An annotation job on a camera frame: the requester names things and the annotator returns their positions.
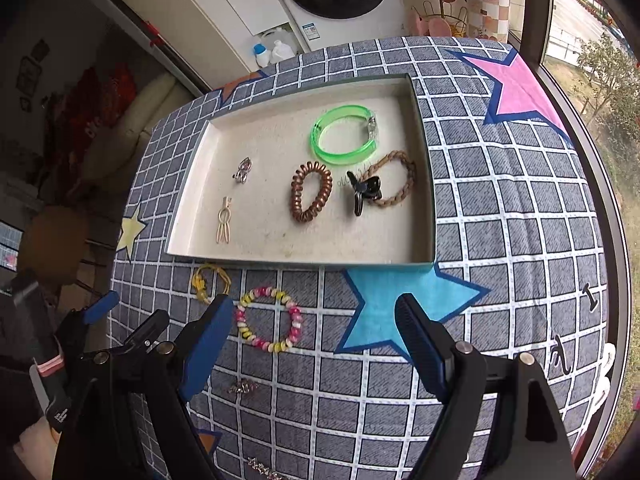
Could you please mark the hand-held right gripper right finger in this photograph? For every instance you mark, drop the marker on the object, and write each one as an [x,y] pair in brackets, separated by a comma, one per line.
[425,345]

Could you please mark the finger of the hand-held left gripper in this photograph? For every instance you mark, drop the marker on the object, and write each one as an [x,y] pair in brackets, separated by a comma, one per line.
[147,327]
[100,307]

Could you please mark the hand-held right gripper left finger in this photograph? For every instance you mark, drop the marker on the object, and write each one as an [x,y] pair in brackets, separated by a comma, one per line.
[205,345]

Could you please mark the beige metal hair clip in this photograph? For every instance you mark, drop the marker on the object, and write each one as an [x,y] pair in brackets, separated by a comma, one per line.
[223,210]

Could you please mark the black claw hair clip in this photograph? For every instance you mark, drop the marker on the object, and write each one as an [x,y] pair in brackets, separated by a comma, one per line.
[362,191]

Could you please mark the brownish rhinestone hair clip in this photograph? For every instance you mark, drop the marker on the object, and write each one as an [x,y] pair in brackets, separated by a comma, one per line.
[243,169]

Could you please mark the grey shallow cardboard tray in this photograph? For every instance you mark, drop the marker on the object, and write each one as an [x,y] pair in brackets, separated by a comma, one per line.
[280,125]

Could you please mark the green translucent bangle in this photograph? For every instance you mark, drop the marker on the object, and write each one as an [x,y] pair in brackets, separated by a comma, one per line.
[340,108]

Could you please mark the dark rhinestone hair clip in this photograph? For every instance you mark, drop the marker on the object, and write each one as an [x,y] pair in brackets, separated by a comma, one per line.
[242,387]

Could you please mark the grey checked star tablecloth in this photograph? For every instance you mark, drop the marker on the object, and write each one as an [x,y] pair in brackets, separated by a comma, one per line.
[500,240]

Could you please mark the silver star hair clip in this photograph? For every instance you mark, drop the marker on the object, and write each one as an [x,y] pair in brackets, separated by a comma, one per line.
[265,467]

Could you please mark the white plush toy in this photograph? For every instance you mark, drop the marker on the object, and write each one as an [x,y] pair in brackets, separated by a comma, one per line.
[606,370]

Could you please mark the beige sofa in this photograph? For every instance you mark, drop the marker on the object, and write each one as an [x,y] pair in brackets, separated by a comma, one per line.
[135,120]

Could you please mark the red cushions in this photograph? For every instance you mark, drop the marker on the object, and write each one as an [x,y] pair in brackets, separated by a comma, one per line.
[90,110]

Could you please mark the blue-capped white bottle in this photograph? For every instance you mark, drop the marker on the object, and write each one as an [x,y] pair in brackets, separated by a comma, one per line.
[260,56]

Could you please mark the white detergent jug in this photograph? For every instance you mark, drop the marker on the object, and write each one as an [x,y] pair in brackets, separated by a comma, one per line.
[282,47]

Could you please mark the white front-load washing machine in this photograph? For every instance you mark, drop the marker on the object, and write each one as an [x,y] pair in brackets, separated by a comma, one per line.
[350,30]

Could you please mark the white tall cabinet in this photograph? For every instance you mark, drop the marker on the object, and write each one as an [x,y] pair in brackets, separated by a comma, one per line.
[225,0]

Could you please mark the red door frame ornament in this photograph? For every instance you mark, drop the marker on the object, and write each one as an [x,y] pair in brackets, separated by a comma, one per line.
[154,35]

